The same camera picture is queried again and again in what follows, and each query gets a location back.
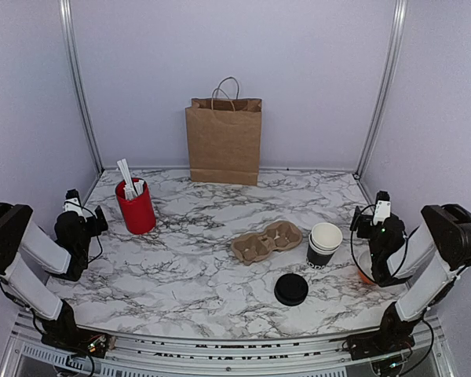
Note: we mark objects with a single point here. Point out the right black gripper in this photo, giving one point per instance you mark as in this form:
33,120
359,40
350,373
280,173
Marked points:
363,220

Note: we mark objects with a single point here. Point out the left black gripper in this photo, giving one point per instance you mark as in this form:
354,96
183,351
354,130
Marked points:
96,228

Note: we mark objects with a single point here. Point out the black plastic cup lid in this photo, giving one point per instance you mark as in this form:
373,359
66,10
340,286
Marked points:
291,289

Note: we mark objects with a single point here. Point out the black paper coffee cup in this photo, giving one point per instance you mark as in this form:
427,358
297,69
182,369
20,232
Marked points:
326,236

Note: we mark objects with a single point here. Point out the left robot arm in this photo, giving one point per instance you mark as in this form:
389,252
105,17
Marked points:
24,245

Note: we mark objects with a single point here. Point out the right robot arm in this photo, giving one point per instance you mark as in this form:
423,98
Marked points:
433,257

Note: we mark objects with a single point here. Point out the orange white bowl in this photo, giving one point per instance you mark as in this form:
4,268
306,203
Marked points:
364,262

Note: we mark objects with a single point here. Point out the red cylindrical holder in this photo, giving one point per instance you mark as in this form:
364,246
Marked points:
138,213

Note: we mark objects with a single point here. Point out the white sachet in holder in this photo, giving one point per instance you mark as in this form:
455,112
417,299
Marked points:
139,186

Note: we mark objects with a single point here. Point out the cardboard cup carrier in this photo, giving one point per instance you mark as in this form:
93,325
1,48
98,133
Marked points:
257,246

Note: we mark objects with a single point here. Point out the brown paper bag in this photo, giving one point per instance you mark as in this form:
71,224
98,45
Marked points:
224,138

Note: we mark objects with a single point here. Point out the front aluminium rail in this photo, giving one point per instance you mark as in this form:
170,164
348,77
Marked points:
153,355

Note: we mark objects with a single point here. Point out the left aluminium frame post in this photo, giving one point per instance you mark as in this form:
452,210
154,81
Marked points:
76,77

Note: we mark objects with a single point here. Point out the aluminium frame post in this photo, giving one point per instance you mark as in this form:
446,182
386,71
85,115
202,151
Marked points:
76,77
388,74

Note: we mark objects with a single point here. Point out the right aluminium frame post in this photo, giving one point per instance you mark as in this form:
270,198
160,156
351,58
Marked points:
388,74

